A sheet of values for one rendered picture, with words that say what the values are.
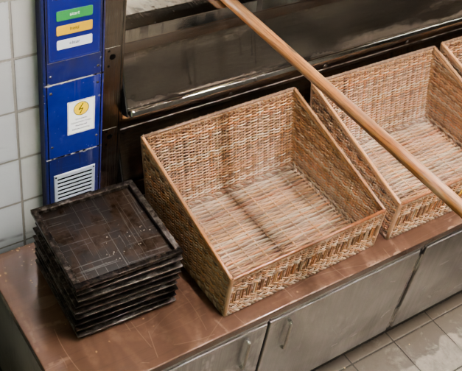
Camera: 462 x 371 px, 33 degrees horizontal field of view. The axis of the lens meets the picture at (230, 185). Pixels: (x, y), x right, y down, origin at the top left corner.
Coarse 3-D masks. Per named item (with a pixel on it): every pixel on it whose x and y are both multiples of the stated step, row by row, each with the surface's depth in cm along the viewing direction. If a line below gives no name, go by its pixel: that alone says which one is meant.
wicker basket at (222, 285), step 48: (288, 96) 242; (144, 144) 215; (192, 144) 227; (240, 144) 238; (288, 144) 251; (336, 144) 234; (192, 192) 235; (240, 192) 243; (288, 192) 246; (192, 240) 210; (240, 240) 228; (288, 240) 231; (336, 240) 218; (240, 288) 204
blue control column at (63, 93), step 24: (48, 48) 179; (48, 72) 184; (72, 72) 188; (96, 72) 192; (48, 96) 189; (72, 96) 193; (96, 96) 197; (48, 120) 193; (96, 120) 203; (72, 144) 203; (96, 144) 208; (48, 168) 204; (72, 168) 209; (96, 168) 214; (48, 192) 210
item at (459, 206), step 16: (224, 0) 206; (240, 16) 202; (256, 32) 199; (272, 32) 196; (288, 48) 192; (304, 64) 188; (320, 80) 184; (336, 96) 181; (352, 112) 178; (368, 128) 175; (384, 144) 172; (400, 144) 171; (400, 160) 169; (416, 160) 167; (416, 176) 167; (432, 176) 164; (448, 192) 162
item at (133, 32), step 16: (208, 0) 209; (240, 0) 211; (256, 0) 212; (272, 0) 216; (288, 0) 219; (304, 0) 223; (128, 16) 198; (144, 16) 199; (160, 16) 200; (176, 16) 201; (192, 16) 203; (208, 16) 206; (224, 16) 209; (128, 32) 194; (144, 32) 197; (160, 32) 200
